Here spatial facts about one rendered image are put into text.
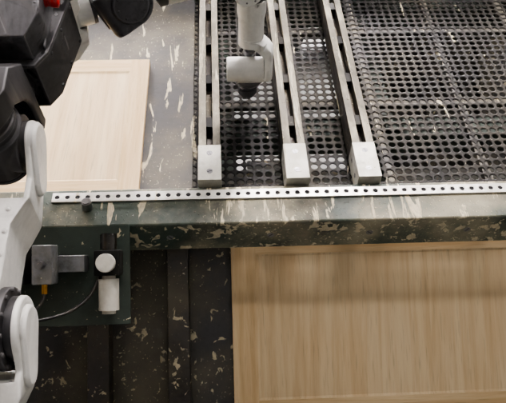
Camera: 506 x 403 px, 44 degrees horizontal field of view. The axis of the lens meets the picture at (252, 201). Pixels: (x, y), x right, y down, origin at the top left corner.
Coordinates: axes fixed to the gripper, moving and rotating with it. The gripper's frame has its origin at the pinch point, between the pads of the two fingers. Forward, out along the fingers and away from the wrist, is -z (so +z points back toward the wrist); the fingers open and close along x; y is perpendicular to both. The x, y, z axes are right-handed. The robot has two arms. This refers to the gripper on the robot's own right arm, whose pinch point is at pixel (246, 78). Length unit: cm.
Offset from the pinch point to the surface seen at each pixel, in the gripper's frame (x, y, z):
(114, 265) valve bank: -48, 34, 46
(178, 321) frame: -68, 21, 21
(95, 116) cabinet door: -10.7, 44.6, 5.0
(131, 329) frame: -71, 35, 15
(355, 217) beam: -39, -25, 36
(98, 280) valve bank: -51, 38, 44
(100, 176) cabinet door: -28, 41, 21
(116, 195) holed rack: -32, 35, 31
